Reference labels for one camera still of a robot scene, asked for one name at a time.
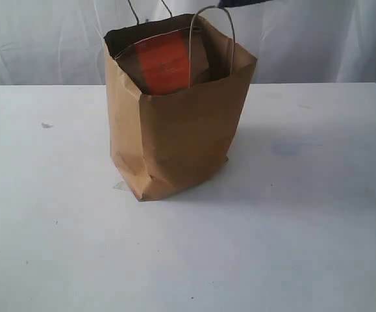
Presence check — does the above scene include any brown pouch orange label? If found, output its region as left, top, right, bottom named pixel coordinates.
left=115, top=27, right=210, bottom=95

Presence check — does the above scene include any black noodle packet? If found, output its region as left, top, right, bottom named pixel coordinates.
left=218, top=0, right=272, bottom=8

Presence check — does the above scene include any brown paper shopping bag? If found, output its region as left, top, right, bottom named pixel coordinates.
left=104, top=13, right=257, bottom=201

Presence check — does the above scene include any clear tape piece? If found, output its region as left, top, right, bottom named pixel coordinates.
left=113, top=181, right=129, bottom=191

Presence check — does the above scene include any small white table scrap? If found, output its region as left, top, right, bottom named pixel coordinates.
left=41, top=123, right=53, bottom=129

